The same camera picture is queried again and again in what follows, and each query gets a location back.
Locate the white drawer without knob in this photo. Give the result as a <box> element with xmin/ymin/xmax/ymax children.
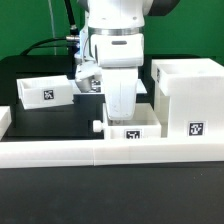
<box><xmin>17</xmin><ymin>75</ymin><xmax>73</xmax><ymax>110</ymax></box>

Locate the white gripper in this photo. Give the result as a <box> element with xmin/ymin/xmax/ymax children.
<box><xmin>91</xmin><ymin>34</ymin><xmax>144</xmax><ymax>120</ymax></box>

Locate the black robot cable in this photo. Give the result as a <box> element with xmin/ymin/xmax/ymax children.
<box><xmin>19</xmin><ymin>0</ymin><xmax>81</xmax><ymax>56</ymax></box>

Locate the white marker base plate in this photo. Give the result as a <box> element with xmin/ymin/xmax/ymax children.
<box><xmin>69</xmin><ymin>79</ymin><xmax>147</xmax><ymax>95</ymax></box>

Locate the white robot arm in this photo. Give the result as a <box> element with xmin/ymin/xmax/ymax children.
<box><xmin>77</xmin><ymin>0</ymin><xmax>180</xmax><ymax>120</ymax></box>

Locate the white drawer with knob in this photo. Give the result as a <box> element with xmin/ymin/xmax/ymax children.
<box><xmin>93</xmin><ymin>103</ymin><xmax>161</xmax><ymax>140</ymax></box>

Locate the white U-shaped table fence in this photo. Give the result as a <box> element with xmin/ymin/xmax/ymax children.
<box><xmin>0</xmin><ymin>106</ymin><xmax>224</xmax><ymax>168</ymax></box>

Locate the white drawer cabinet box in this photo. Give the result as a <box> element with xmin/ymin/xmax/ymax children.
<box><xmin>151</xmin><ymin>58</ymin><xmax>224</xmax><ymax>138</ymax></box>

